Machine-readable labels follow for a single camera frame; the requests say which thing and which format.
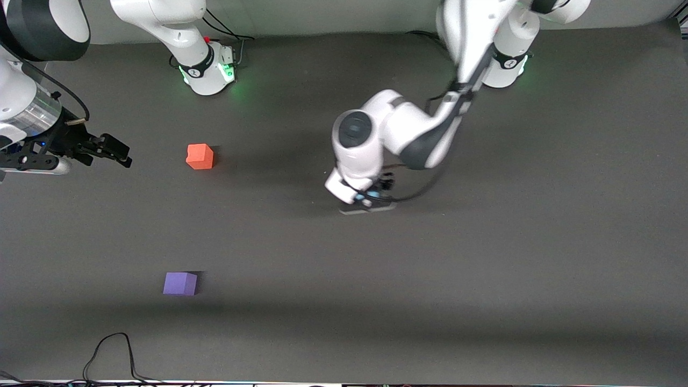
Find black arm base cables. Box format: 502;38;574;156
169;10;256;69
405;30;449;49

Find black left arm base cables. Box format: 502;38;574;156
405;30;449;49

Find thin black looped cable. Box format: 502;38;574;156
0;332;173;387

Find purple block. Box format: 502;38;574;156
163;272;198;296

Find orange block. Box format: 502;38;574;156
186;144;214;170

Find black right arm base cables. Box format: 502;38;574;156
169;10;256;69

